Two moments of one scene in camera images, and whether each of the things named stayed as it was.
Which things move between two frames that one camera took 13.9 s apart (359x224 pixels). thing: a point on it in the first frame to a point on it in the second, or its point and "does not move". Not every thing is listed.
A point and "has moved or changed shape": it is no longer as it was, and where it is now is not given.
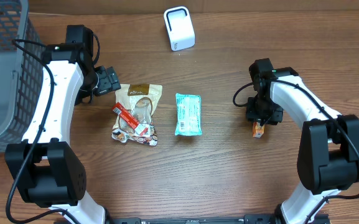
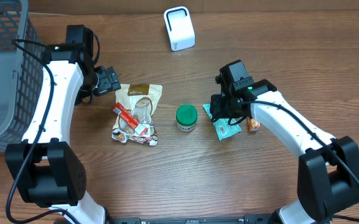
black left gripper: x=108 y=79 does not move
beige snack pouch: x=140 y=101 does not move
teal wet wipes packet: x=188 y=114 to x=223 y=129
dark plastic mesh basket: x=11 y=74 does not move
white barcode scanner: x=179 y=27 does not move
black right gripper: x=254 y=116 to x=218 y=111
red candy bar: x=140 y=129 does not move
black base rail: x=222 y=220 does not move
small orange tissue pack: x=257 y=129 has moved or changed shape
